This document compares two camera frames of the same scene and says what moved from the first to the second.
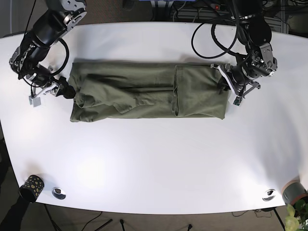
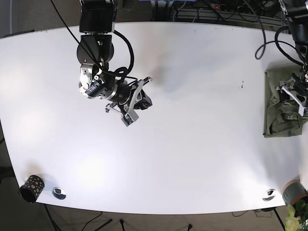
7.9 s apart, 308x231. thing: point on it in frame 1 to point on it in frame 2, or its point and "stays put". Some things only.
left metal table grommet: [58, 193] stays put
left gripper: [67, 90] to [123, 100]
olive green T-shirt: [109, 91] to [280, 118]
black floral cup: [32, 187] stays put
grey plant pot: [292, 191] stays put
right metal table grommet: [270, 195] stays put
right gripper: [239, 90] to [297, 89]
